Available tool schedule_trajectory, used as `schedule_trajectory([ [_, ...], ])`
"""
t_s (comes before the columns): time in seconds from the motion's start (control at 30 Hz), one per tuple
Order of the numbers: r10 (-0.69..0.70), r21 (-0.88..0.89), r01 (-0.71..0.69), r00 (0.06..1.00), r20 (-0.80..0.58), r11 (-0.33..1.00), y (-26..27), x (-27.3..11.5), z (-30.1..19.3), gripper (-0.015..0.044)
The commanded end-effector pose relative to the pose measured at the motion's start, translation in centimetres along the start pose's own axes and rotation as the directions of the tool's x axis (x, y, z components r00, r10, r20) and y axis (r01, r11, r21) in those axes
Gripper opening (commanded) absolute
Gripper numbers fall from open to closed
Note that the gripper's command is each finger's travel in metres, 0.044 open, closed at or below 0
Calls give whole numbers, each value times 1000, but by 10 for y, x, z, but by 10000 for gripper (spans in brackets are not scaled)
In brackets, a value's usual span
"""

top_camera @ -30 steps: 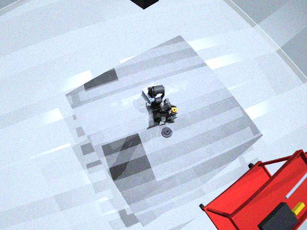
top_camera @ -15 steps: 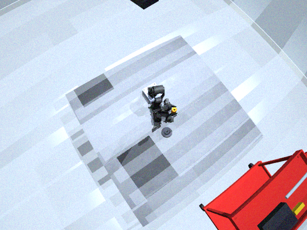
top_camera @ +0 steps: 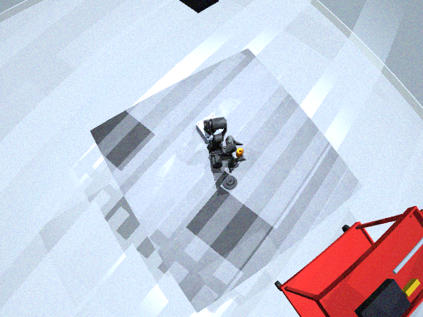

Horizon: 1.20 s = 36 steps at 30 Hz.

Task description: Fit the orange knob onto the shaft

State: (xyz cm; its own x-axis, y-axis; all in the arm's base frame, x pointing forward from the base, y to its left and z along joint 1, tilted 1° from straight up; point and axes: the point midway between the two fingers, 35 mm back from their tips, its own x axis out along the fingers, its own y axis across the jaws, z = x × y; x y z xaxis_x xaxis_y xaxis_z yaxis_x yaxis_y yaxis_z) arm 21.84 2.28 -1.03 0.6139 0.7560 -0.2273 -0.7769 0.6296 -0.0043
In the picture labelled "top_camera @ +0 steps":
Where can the orange knob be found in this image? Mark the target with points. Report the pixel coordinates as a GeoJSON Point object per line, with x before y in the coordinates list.
{"type": "Point", "coordinates": [239, 152]}

